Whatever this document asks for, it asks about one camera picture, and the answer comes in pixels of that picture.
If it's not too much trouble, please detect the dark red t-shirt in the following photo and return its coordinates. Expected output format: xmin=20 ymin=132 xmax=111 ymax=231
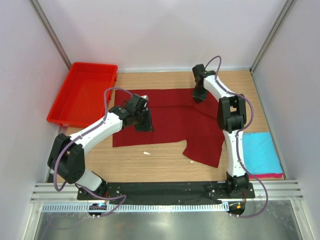
xmin=112 ymin=88 xmax=225 ymax=168

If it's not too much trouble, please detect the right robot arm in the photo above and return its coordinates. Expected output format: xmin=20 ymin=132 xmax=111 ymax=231
xmin=192 ymin=64 xmax=249 ymax=198

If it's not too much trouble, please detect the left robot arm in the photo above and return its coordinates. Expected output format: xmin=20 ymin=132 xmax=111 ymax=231
xmin=47 ymin=94 xmax=154 ymax=200

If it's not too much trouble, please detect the red plastic bin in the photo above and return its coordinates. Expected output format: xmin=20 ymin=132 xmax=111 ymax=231
xmin=46 ymin=62 xmax=118 ymax=128

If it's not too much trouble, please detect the folded blue t-shirt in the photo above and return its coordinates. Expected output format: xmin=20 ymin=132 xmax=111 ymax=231
xmin=242 ymin=132 xmax=284 ymax=175

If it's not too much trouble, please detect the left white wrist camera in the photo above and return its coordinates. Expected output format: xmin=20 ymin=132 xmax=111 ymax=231
xmin=141 ymin=95 xmax=149 ymax=102

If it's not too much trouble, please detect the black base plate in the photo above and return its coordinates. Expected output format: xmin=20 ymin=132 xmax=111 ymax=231
xmin=76 ymin=180 xmax=256 ymax=206

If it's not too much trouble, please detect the white slotted cable duct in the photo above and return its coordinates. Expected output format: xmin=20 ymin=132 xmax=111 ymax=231
xmin=41 ymin=202 xmax=229 ymax=213

